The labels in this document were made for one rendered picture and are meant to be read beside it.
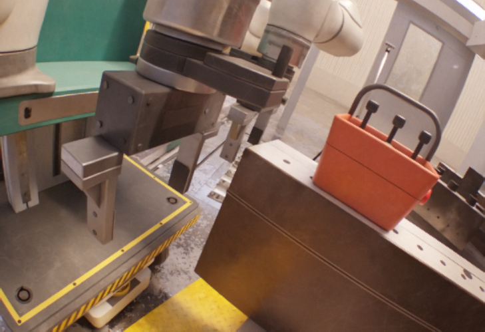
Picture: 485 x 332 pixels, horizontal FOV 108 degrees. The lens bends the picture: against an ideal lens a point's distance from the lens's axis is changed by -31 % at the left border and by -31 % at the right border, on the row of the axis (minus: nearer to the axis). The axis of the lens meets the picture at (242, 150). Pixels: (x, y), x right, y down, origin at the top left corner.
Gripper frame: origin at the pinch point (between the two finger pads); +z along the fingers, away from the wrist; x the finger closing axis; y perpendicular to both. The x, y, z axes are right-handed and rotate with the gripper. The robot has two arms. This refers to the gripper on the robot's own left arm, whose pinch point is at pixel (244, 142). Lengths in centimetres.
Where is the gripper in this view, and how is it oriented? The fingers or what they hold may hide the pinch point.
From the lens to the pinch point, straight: 51.8
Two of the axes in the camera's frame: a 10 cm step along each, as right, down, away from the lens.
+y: 8.5, 4.6, -2.5
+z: -3.5, 8.6, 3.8
